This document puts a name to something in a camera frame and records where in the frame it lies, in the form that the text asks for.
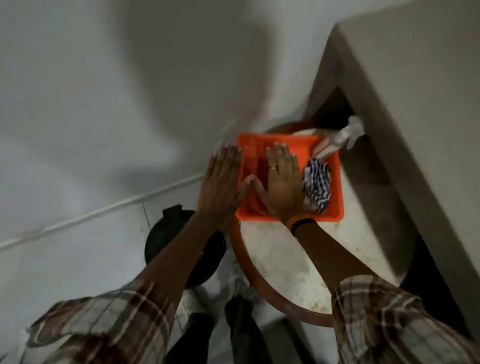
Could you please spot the person's left hand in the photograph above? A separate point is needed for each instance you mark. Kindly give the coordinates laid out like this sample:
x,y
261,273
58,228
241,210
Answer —
x,y
219,195

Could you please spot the person's right hand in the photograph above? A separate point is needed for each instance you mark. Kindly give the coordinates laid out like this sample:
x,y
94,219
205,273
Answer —
x,y
285,195

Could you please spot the person's left little finger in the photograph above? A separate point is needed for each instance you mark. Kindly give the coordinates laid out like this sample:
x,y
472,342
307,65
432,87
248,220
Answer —
x,y
212,167

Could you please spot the person's left middle finger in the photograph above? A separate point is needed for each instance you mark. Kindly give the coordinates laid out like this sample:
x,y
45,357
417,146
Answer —
x,y
228,160

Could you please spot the person's right little finger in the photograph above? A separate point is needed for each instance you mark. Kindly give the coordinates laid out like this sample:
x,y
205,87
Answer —
x,y
296,167

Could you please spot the person's left thumb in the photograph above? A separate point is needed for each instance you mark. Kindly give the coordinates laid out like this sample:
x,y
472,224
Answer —
x,y
245,187

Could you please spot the person's right thumb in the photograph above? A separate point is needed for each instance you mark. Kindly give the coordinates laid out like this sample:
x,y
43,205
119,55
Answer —
x,y
258,186

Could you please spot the person's right middle finger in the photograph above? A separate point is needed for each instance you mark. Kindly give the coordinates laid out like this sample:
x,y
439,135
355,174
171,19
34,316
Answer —
x,y
279,159

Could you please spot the person's left forearm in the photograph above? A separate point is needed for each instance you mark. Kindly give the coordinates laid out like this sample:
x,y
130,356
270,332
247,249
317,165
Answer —
x,y
180,255

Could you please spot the person's right forearm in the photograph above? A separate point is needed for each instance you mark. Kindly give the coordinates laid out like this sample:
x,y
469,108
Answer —
x,y
330,258

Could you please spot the orange plastic tray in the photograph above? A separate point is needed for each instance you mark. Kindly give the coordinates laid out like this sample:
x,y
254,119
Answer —
x,y
255,165

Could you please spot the black and white striped cloth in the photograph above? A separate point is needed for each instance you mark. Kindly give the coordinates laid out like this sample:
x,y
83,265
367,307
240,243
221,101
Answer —
x,y
318,183

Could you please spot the clear spray bottle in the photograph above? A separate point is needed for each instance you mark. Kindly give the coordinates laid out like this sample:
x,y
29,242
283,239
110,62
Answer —
x,y
339,138

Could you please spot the orange and black wristband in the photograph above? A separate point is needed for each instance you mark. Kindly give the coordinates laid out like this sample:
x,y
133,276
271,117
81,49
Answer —
x,y
300,222

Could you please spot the black round bin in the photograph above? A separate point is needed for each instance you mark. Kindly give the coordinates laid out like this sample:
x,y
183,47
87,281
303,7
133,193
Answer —
x,y
165,228

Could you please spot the round white table orange rim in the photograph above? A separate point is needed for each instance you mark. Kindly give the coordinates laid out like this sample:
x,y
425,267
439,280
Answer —
x,y
285,262

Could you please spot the beige cabinet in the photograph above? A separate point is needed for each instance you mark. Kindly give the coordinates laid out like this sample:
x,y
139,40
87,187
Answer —
x,y
420,112

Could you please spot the dark trousers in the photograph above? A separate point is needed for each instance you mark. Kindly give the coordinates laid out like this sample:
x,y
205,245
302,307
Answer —
x,y
243,333

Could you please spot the brown plaid shirt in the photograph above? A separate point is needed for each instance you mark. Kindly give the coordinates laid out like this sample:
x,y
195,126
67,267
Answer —
x,y
112,326

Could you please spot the white wall pipe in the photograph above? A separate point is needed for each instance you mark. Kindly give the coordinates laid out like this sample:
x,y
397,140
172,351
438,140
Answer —
x,y
93,213

